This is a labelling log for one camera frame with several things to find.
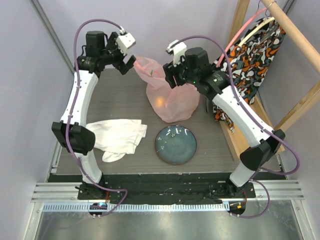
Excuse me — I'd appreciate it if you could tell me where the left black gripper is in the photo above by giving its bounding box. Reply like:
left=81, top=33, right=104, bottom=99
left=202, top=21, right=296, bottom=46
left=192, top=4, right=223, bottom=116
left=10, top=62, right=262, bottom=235
left=99, top=32, right=135, bottom=75

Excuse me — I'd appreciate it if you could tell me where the pink plastic bag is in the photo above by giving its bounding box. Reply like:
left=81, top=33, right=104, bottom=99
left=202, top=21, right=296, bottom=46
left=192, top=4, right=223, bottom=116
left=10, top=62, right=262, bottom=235
left=134, top=55, right=200, bottom=123

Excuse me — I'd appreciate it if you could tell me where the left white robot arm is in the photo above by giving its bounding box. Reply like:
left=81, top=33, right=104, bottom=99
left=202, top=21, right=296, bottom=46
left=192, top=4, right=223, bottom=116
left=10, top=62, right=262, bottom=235
left=51, top=31, right=136, bottom=200

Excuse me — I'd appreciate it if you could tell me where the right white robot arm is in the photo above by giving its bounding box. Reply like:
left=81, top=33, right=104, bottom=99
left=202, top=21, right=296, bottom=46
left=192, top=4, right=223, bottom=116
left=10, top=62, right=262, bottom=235
left=163, top=42, right=285, bottom=198

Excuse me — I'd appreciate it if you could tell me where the orange fake fruit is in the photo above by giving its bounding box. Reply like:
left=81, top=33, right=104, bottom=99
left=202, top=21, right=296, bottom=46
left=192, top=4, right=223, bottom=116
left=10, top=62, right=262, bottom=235
left=154, top=97, right=166, bottom=109

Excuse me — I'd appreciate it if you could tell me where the blue ceramic plate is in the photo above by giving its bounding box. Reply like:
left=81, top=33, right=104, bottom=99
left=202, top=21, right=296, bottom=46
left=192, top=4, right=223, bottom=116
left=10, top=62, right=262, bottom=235
left=154, top=125, right=197, bottom=165

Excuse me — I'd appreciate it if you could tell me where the white cloth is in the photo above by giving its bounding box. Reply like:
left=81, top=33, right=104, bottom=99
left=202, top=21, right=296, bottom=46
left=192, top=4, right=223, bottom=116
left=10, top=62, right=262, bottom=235
left=86, top=119, right=148, bottom=163

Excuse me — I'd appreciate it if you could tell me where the patterned orange black garment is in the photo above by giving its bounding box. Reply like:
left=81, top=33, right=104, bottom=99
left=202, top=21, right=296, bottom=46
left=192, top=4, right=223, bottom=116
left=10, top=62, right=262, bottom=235
left=212, top=18, right=287, bottom=134

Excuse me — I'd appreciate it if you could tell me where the pink clothes hanger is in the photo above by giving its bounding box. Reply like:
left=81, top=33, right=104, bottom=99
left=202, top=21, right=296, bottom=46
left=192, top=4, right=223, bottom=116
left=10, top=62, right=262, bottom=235
left=225, top=4, right=267, bottom=53

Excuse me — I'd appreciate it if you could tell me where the cream clothes hanger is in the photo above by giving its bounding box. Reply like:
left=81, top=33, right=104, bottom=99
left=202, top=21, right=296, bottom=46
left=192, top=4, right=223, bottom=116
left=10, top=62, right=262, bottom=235
left=238, top=17, right=275, bottom=47

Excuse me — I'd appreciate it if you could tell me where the wooden clothes rack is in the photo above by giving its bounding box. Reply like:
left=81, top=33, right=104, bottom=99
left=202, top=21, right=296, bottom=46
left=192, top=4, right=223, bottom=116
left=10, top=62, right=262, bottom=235
left=206, top=0, right=320, bottom=168

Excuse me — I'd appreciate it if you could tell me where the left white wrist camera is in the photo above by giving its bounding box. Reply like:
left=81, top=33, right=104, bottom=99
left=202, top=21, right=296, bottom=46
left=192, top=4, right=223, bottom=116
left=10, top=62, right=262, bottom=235
left=115, top=26, right=136, bottom=56

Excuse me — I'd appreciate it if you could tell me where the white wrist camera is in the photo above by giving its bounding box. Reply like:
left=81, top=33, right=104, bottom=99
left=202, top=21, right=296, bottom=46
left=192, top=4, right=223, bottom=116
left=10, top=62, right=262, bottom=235
left=165, top=39, right=187, bottom=67
left=115, top=26, right=136, bottom=56

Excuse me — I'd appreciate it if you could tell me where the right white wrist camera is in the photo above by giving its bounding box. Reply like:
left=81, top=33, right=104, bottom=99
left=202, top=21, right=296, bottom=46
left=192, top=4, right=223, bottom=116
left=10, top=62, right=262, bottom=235
left=165, top=39, right=187, bottom=67

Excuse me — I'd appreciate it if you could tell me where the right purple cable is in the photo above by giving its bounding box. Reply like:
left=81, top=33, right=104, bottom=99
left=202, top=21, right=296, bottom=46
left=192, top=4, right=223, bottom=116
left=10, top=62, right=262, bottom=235
left=169, top=34, right=301, bottom=220

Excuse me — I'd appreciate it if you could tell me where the purple cable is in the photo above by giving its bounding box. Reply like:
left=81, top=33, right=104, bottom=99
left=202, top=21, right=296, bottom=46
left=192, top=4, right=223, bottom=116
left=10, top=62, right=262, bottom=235
left=64, top=19, right=129, bottom=217
left=169, top=34, right=301, bottom=220

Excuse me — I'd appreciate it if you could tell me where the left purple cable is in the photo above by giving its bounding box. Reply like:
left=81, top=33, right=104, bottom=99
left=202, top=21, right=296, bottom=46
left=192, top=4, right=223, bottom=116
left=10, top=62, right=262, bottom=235
left=64, top=19, right=129, bottom=217

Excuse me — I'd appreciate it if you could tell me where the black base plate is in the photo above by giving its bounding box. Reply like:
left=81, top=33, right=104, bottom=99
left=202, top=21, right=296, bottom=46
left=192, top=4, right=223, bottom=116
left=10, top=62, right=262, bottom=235
left=77, top=173, right=256, bottom=205

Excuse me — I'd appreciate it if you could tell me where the aluminium rail frame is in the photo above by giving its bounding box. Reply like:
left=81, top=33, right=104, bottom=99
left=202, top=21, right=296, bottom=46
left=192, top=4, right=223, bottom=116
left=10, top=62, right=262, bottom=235
left=23, top=69, right=313, bottom=240

